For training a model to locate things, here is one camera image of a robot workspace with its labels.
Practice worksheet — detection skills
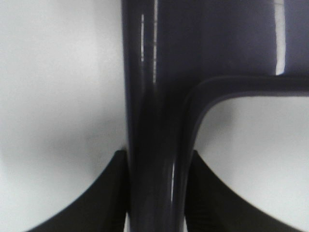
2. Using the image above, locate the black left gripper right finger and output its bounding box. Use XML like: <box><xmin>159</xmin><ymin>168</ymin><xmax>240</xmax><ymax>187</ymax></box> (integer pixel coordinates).
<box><xmin>184</xmin><ymin>151</ymin><xmax>297</xmax><ymax>232</ymax></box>

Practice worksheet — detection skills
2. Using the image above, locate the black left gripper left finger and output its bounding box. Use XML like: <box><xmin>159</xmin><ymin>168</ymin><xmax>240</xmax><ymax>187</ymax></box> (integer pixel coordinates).
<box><xmin>32</xmin><ymin>150</ymin><xmax>130</xmax><ymax>232</ymax></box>

